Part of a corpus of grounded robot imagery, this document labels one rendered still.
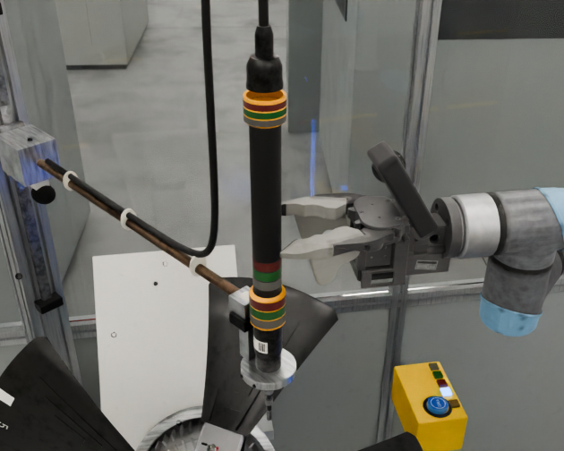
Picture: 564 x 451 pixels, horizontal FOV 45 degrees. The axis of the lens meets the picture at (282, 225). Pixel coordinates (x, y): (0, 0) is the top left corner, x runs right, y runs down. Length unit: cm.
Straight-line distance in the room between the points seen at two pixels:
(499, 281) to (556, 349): 126
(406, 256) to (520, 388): 143
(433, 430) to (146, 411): 54
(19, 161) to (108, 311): 30
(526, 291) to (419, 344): 106
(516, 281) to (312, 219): 25
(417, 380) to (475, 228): 69
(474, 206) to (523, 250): 8
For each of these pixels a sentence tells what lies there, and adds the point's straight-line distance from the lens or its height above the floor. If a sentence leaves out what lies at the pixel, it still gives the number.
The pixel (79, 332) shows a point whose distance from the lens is 174.
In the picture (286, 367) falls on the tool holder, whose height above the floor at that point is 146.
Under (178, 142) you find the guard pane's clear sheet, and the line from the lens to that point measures 148.
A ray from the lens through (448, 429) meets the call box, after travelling 139.
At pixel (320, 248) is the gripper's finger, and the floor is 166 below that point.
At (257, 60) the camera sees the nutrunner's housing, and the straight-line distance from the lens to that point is 66.
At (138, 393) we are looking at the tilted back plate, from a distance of 127.
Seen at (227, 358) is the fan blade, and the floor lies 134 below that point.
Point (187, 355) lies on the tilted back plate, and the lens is 126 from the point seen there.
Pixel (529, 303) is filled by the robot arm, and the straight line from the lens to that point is 88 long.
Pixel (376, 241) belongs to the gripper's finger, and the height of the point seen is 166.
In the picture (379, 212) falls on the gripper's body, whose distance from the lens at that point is 77.
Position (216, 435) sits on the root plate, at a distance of 106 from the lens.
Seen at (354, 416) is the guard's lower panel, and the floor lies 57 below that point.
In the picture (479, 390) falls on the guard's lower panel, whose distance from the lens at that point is 211.
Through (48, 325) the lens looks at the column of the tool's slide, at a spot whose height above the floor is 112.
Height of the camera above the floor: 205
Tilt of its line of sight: 31 degrees down
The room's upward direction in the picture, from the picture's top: straight up
